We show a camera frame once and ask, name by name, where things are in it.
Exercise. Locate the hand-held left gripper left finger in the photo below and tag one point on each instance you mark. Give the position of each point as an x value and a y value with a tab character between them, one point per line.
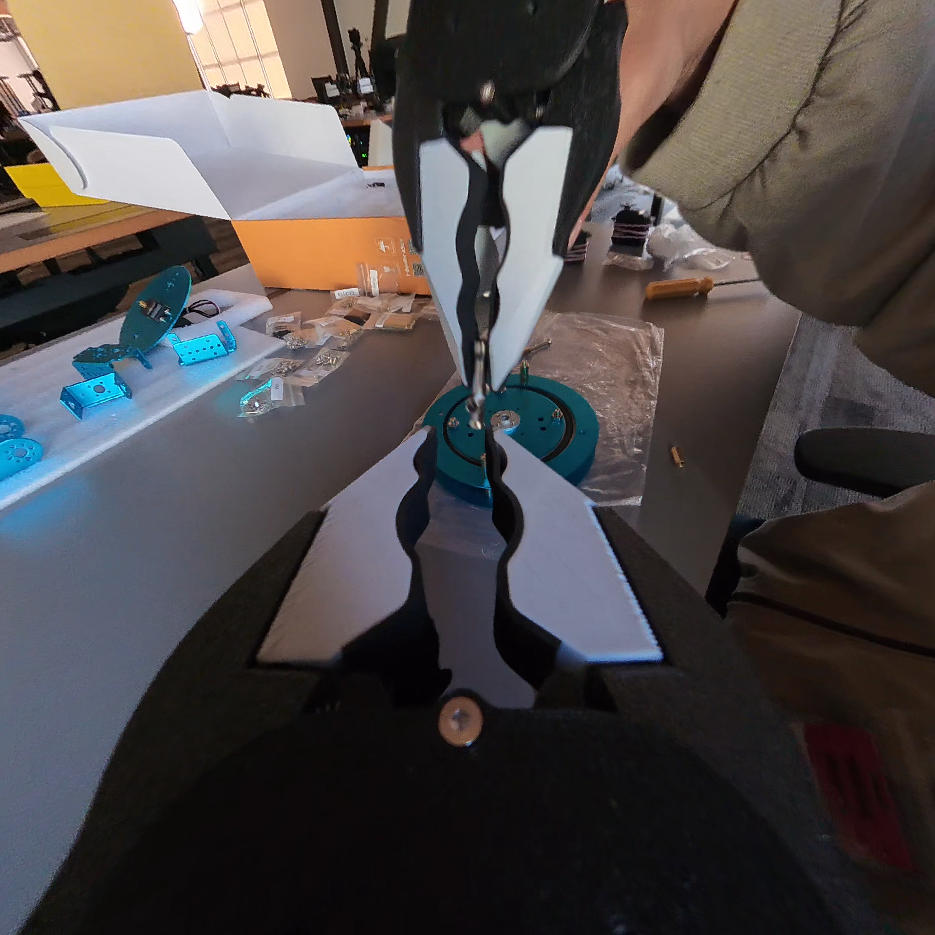
329	584

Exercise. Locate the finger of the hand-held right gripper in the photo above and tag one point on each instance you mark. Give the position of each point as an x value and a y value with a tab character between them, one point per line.
533	241
442	241

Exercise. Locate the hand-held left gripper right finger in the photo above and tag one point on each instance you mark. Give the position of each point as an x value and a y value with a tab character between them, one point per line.
584	584

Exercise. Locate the metal cross socket wrench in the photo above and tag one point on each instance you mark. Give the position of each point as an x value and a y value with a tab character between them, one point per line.
478	350

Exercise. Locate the teal round turntable base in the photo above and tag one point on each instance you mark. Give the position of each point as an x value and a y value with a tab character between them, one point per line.
573	438

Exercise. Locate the person's right hand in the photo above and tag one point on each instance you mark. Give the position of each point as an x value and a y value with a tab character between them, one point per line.
672	66

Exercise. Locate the black servo motor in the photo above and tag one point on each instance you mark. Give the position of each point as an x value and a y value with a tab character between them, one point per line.
578	245
632	234

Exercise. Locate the white computer case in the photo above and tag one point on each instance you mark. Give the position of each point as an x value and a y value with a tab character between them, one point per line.
381	146

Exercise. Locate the orange cardboard box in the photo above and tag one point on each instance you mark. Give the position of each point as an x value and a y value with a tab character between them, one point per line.
314	248

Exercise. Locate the pile of small parts bags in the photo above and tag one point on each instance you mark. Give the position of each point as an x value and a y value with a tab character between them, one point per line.
329	329

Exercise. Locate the crumpled clear wrapper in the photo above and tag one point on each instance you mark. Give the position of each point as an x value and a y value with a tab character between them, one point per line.
694	252

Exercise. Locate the large clear plastic bag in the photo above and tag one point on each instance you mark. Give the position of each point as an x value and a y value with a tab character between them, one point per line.
621	380

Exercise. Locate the person's beige jacket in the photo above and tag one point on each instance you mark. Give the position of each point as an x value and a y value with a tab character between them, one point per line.
840	599

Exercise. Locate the teal oval plate with servo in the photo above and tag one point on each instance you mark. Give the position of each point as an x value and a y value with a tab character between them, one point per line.
157	307

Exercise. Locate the black chair armrest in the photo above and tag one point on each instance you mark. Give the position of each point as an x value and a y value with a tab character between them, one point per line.
869	460

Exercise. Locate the wooden table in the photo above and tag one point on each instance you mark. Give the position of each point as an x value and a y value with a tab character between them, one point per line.
73	234

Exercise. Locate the yellow board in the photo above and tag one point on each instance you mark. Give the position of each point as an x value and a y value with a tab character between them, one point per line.
51	186

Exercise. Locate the camera on tripod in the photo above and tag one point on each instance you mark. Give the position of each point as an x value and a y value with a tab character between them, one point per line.
358	62

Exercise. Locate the blue perforated bracket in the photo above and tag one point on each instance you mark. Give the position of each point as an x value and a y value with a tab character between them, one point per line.
204	347

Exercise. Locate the blue U bracket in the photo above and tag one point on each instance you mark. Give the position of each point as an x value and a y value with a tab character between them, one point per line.
91	394

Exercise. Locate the blue angled bracket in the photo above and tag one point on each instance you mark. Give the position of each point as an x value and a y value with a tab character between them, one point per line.
102	356

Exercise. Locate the blue long round-end bracket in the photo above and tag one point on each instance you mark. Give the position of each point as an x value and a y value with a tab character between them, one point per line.
18	460
11	427

